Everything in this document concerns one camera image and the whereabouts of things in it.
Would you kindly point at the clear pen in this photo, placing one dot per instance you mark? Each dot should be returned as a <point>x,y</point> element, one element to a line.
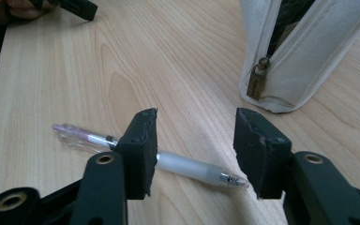
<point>184,167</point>

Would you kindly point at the white pencil case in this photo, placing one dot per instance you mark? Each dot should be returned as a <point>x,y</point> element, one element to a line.
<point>309,53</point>

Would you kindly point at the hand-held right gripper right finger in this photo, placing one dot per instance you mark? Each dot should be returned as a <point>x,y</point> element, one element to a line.
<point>259,150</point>

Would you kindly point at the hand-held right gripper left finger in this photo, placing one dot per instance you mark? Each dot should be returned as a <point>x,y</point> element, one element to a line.
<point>139,153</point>

